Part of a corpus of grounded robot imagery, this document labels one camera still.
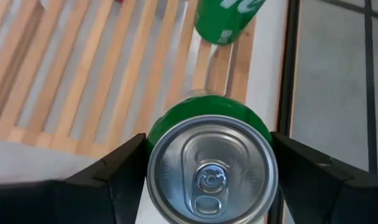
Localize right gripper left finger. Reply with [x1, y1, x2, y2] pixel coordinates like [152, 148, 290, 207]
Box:
[0, 133, 150, 224]

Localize wooden slatted shelf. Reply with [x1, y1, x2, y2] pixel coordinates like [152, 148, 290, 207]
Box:
[0, 0, 258, 159]

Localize green Sprite can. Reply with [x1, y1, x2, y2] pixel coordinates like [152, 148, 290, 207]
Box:
[193, 0, 267, 46]
[146, 95, 279, 224]

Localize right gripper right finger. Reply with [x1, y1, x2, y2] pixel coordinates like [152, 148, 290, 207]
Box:
[271, 132, 378, 224]

